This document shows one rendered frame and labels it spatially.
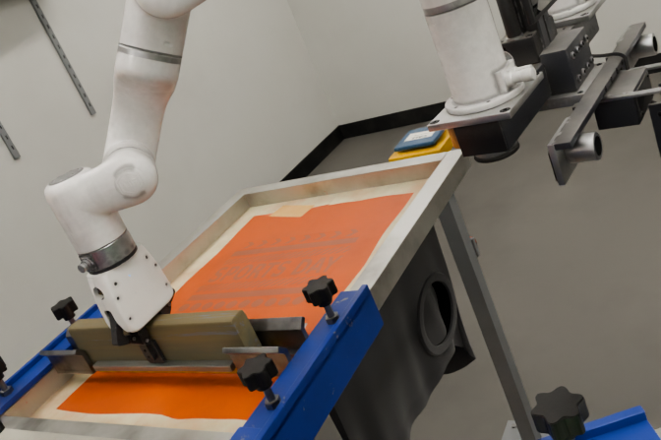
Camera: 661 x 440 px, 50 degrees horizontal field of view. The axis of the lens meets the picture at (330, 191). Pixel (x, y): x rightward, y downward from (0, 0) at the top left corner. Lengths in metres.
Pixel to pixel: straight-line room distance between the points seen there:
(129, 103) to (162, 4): 0.21
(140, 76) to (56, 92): 2.62
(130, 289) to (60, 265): 2.41
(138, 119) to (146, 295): 0.25
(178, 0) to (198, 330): 0.44
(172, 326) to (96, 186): 0.22
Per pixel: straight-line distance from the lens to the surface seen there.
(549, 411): 0.63
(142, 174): 0.97
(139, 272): 1.05
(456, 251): 1.72
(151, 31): 0.96
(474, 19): 1.08
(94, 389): 1.24
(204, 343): 1.02
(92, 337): 1.19
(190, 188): 4.01
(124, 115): 1.07
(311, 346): 0.94
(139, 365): 1.14
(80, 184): 0.99
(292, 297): 1.18
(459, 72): 1.09
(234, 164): 4.31
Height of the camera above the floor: 1.47
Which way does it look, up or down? 20 degrees down
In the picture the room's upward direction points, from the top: 23 degrees counter-clockwise
